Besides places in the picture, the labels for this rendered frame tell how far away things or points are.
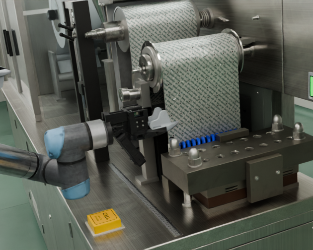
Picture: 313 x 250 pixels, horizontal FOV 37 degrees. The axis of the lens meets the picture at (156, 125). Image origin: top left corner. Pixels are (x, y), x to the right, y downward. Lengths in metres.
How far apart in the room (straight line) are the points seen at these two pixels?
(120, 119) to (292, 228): 0.53
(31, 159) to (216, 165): 0.48
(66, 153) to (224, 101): 0.48
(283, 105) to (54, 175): 0.83
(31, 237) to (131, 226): 1.99
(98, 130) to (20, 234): 2.08
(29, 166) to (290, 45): 0.76
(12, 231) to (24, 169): 2.03
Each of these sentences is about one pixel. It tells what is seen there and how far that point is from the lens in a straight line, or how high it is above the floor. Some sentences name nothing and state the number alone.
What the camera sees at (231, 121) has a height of 1.06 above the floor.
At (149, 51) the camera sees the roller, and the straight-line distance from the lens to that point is 1.30.
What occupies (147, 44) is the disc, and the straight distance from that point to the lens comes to 1.32.
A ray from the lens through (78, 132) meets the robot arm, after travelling 1.20.
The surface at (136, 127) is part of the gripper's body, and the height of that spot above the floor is 1.11.
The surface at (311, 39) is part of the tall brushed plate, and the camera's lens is 1.25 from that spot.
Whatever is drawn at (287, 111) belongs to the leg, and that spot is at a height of 1.00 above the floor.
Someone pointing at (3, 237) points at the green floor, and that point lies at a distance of 3.25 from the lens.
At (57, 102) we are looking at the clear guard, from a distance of 2.28.
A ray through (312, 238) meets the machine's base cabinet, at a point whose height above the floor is 0.77.
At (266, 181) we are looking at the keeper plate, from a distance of 1.26.
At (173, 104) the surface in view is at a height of 1.15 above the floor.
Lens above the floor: 1.49
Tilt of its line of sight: 17 degrees down
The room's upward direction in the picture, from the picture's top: 6 degrees counter-clockwise
